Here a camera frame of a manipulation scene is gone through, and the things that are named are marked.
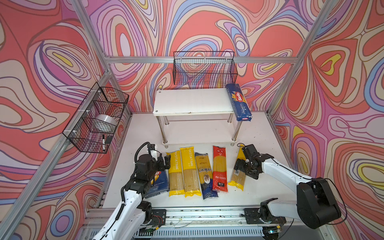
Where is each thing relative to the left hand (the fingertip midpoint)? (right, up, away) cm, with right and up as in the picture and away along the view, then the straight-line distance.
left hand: (164, 155), depth 82 cm
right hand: (+46, -12, +5) cm, 48 cm away
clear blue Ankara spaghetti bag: (+24, -16, 0) cm, 29 cm away
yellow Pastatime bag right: (+15, -18, -2) cm, 24 cm away
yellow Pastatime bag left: (+6, -15, +2) cm, 16 cm away
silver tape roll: (-26, +20, -9) cm, 34 cm away
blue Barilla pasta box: (-2, -15, -4) cm, 15 cm away
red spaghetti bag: (+31, -14, 0) cm, 34 cm away
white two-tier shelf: (+19, +23, +26) cm, 39 cm away
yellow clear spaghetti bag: (+42, -13, +2) cm, 44 cm away
